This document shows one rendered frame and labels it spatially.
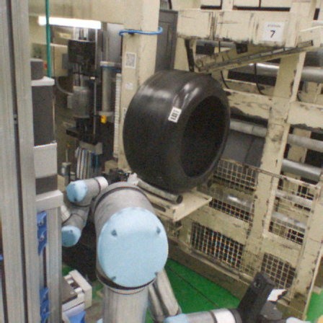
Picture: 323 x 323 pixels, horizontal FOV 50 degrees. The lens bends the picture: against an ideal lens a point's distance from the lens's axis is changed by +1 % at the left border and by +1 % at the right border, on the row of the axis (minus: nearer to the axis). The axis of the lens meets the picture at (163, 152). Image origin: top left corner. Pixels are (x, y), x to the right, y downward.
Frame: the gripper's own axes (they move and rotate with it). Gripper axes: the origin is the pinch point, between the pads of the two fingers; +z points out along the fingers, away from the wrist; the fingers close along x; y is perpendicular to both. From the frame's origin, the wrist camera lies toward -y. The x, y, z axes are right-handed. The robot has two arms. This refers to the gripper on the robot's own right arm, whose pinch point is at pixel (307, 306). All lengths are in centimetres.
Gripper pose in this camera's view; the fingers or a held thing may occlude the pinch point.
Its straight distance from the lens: 97.3
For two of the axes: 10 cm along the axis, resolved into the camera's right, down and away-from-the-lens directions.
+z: 9.6, -0.1, 2.8
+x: 2.7, 2.1, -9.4
